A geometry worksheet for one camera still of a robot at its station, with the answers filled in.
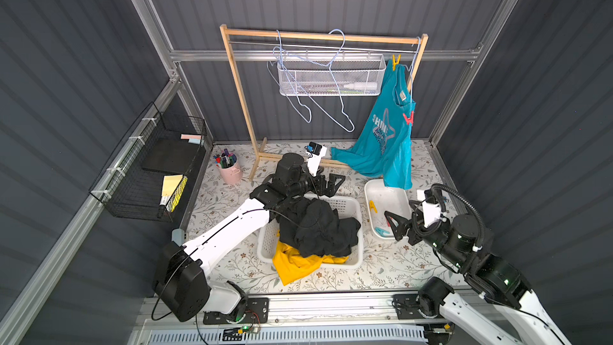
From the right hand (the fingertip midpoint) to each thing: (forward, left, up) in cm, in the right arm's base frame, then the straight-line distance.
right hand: (403, 208), depth 64 cm
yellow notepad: (+2, +62, +5) cm, 62 cm away
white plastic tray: (+18, -3, -26) cm, 32 cm away
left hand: (+13, +19, -1) cm, 23 cm away
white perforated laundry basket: (+2, +41, -22) cm, 46 cm away
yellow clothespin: (+16, +1, -27) cm, 31 cm away
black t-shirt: (+2, +26, -16) cm, 31 cm away
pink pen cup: (+28, +60, -18) cm, 68 cm away
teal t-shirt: (+32, -2, -8) cm, 33 cm away
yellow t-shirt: (-10, +32, -17) cm, 37 cm away
